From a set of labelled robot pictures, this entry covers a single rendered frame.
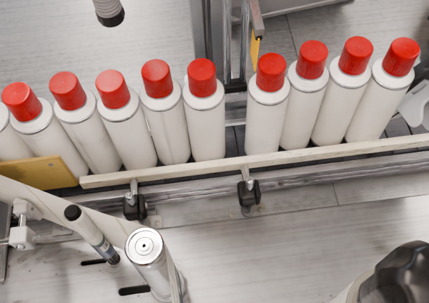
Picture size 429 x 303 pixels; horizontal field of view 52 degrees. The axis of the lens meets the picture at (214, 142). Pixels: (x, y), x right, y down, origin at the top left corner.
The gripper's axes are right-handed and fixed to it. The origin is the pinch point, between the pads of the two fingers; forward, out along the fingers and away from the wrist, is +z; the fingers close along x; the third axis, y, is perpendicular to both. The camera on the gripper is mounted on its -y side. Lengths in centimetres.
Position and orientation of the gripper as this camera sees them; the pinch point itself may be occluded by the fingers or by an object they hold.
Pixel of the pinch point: (393, 108)
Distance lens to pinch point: 69.6
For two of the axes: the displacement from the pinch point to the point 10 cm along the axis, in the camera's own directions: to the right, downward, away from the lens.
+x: 8.8, 1.3, 4.6
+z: -4.7, 4.8, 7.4
